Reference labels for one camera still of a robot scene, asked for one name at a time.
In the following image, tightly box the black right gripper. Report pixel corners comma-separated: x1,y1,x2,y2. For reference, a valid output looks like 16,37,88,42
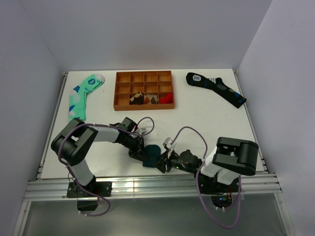
152,148,195,174

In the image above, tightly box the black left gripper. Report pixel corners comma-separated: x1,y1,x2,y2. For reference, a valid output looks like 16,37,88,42
120,135,148,164

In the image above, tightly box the dark green reindeer sock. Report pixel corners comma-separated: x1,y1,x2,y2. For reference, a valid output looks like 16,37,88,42
142,145,161,168

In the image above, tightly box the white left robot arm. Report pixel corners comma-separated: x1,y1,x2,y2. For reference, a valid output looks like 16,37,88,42
51,117,149,196

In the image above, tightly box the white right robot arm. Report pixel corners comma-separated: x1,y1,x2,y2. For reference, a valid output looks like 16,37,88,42
153,137,259,192

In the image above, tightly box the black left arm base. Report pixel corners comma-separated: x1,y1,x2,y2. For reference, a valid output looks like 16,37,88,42
66,181,112,212

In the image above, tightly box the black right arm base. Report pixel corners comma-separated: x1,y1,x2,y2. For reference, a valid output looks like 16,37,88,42
198,175,239,208

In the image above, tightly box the dark brown rolled sock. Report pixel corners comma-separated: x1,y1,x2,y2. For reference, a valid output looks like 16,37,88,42
129,92,144,105

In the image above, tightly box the argyle patterned rolled sock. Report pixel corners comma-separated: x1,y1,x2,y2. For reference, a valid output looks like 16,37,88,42
144,94,159,104

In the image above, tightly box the red rolled sock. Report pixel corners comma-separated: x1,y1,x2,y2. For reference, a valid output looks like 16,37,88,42
159,93,173,104

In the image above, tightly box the orange wooden compartment tray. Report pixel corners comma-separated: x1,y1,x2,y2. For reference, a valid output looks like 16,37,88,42
113,70,175,111

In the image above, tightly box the mint green patterned sock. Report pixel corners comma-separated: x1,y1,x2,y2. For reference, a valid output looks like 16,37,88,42
68,74,105,122

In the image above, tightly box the black and blue sock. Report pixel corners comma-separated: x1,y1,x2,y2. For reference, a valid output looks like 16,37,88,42
186,72,247,108

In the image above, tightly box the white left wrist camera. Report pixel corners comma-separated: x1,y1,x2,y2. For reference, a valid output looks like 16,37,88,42
135,127,147,135

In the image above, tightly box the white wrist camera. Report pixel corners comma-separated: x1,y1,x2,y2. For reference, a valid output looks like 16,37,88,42
163,137,177,158
135,127,147,135

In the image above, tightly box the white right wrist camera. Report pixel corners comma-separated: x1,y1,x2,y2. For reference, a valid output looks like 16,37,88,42
163,137,177,158

